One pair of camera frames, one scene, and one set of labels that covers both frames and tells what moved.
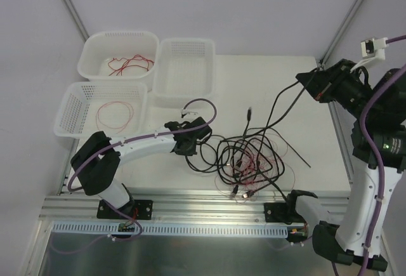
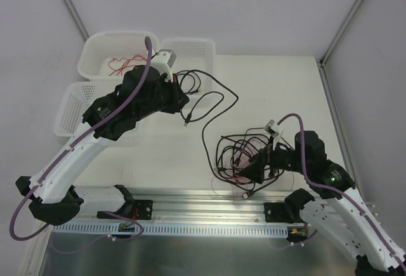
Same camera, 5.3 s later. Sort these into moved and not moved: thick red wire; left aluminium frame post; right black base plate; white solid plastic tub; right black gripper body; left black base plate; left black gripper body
Moved: right black gripper body; left black gripper body
Not moved: right black base plate; thick red wire; left aluminium frame post; left black base plate; white solid plastic tub
